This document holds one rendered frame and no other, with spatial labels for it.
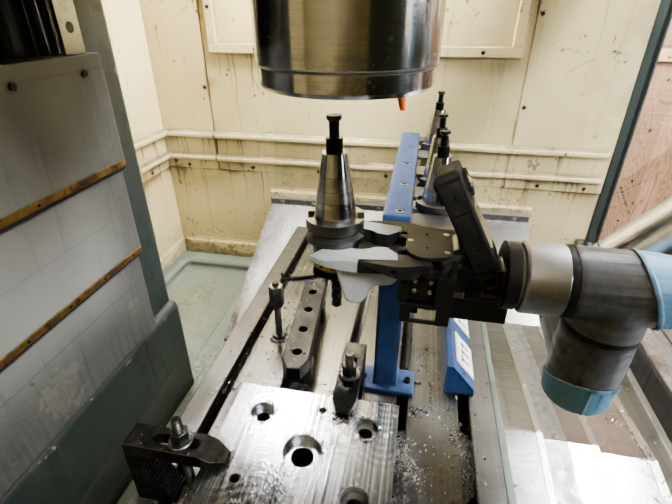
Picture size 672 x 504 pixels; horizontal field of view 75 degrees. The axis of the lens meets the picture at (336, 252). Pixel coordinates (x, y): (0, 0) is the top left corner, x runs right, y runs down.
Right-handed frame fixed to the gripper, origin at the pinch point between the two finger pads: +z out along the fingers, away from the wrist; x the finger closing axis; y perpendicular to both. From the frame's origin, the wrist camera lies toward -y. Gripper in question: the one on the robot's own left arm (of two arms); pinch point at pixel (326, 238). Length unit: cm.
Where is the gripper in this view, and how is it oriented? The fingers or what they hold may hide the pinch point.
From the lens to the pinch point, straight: 47.5
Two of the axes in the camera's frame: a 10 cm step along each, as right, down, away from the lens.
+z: -9.8, -1.0, 1.6
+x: 1.9, -4.8, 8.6
